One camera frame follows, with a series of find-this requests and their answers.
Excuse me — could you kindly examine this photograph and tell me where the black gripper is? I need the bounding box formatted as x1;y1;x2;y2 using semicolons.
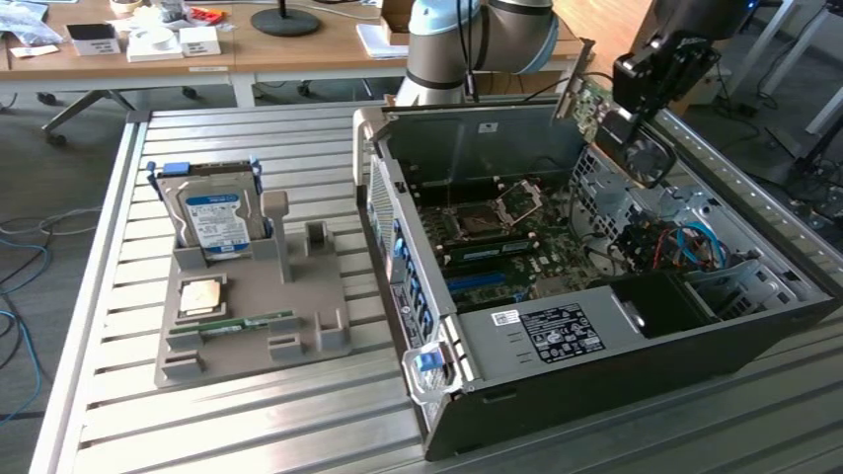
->
610;0;758;125

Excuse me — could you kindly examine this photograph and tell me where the graphics card with black fan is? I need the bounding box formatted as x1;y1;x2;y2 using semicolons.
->
552;37;681;192

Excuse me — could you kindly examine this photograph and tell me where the white socket box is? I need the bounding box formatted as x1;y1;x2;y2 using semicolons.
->
696;61;734;106

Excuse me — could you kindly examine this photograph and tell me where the silver metal disk bay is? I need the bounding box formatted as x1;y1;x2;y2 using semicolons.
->
568;142;802;320

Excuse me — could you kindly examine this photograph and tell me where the metal socket cover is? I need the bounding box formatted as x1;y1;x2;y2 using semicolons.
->
494;178;548;224

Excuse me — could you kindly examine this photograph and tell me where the green motherboard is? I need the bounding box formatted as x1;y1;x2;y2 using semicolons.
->
418;180;625;315

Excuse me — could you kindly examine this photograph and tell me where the brown cardboard box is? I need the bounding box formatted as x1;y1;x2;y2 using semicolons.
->
379;0;414;45

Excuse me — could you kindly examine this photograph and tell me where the CPU socket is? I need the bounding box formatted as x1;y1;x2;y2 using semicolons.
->
442;200;514;243

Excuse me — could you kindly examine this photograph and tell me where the white paper stack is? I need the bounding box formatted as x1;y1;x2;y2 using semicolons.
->
357;23;411;60

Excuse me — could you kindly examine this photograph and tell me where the green RAM stick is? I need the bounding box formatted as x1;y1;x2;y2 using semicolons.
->
171;309;298;340
446;238;537;264

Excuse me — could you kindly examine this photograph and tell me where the blue expansion slot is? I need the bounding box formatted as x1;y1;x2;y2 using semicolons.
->
446;272;510;293

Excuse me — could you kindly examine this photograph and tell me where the black lamp base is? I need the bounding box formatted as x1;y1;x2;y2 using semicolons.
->
250;0;325;39

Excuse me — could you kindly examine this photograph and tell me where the grey power supply unit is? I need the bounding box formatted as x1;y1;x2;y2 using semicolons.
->
454;284;654;392

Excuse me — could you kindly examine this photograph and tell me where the black open PC case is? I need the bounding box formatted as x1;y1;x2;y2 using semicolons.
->
353;88;843;463

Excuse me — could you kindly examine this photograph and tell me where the red plastic object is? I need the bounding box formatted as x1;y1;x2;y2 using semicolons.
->
189;5;231;26

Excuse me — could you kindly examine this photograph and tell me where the white labelled box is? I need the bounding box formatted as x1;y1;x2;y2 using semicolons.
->
178;25;222;58

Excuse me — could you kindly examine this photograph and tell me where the grey parts rack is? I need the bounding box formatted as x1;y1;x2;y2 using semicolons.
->
154;190;355;391

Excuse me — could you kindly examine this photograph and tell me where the flat white box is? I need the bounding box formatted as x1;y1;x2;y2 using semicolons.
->
126;37;185;63

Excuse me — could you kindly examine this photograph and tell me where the white tape roll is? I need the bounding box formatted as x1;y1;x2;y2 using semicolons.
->
130;26;175;51

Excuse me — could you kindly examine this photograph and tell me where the CPU chip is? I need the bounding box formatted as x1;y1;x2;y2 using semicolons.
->
178;277;225;318

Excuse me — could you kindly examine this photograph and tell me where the white box black top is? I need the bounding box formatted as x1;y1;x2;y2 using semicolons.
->
65;22;123;57

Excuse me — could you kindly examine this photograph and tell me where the white paper tag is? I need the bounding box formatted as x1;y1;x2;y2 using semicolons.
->
9;43;61;59

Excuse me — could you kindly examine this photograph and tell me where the clear plastic bag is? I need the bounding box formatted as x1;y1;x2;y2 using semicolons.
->
0;0;65;46

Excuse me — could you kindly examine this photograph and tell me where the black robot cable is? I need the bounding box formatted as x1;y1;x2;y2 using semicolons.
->
458;0;484;103

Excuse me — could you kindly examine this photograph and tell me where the blue wire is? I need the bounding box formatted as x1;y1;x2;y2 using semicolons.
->
677;222;732;272

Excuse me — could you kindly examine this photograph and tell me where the red wire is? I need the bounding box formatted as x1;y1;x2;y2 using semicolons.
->
652;227;685;272

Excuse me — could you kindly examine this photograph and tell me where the wooden desk white frame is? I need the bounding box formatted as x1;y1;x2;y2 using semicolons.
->
0;0;239;147
234;0;598;108

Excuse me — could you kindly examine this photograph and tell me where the hard disk with blue bracket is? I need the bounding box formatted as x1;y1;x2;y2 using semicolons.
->
146;156;273;263

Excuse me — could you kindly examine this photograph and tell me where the grey floor cable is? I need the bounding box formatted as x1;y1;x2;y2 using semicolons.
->
0;205;105;238

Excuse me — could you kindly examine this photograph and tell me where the blue floor cable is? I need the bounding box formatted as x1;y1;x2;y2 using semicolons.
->
0;236;54;427

